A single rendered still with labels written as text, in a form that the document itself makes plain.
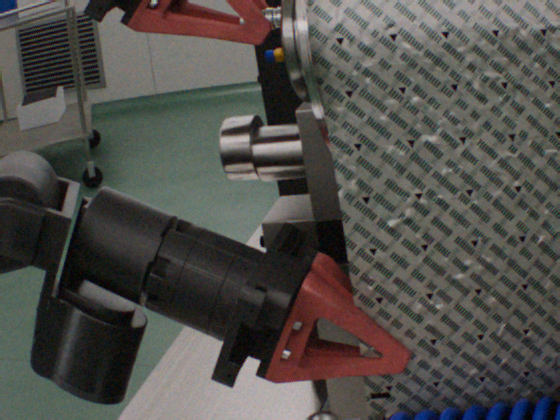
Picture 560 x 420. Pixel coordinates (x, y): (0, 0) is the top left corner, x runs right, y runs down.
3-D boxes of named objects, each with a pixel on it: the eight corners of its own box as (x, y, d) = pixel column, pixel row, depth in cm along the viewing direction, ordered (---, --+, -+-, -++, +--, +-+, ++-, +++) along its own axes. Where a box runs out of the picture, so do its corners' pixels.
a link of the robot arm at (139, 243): (73, 188, 65) (102, 173, 71) (44, 293, 67) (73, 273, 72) (178, 233, 64) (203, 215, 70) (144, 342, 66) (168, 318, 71)
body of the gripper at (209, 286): (239, 395, 64) (120, 343, 64) (283, 320, 73) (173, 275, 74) (274, 301, 61) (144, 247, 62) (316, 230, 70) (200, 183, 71)
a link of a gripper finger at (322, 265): (373, 440, 63) (220, 384, 64) (394, 384, 70) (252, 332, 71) (419, 348, 61) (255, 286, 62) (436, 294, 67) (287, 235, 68)
